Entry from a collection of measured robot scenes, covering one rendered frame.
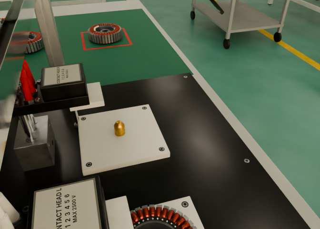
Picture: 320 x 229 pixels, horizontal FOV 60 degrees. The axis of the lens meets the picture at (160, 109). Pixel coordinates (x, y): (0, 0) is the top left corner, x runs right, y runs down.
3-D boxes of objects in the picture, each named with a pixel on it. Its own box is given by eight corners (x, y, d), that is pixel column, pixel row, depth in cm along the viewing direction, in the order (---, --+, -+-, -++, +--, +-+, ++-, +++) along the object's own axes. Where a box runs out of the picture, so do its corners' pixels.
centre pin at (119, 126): (124, 128, 53) (123, 117, 52) (125, 135, 52) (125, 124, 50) (114, 130, 53) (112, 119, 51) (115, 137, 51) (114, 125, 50)
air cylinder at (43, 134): (55, 136, 53) (48, 114, 50) (55, 165, 47) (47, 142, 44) (27, 142, 52) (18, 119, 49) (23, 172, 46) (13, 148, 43)
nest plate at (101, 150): (148, 108, 60) (148, 104, 60) (170, 157, 49) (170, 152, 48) (77, 120, 57) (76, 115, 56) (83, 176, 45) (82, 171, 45)
